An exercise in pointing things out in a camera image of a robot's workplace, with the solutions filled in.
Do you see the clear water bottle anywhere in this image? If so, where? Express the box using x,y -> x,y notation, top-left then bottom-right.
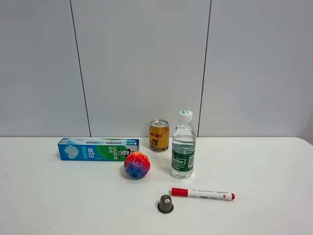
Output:
171,110 -> 196,179

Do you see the red and white marker pen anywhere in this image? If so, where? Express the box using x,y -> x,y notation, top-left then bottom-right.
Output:
171,188 -> 235,201

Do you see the rainbow spiky ball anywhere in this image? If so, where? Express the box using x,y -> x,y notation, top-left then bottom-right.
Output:
124,151 -> 151,180

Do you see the gold energy drink can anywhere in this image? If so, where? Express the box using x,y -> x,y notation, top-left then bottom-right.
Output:
149,119 -> 170,152

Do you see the blue green toothpaste box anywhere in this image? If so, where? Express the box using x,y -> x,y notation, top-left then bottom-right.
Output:
58,138 -> 139,162

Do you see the grey coffee capsule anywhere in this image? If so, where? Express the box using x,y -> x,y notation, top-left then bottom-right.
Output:
157,194 -> 174,214

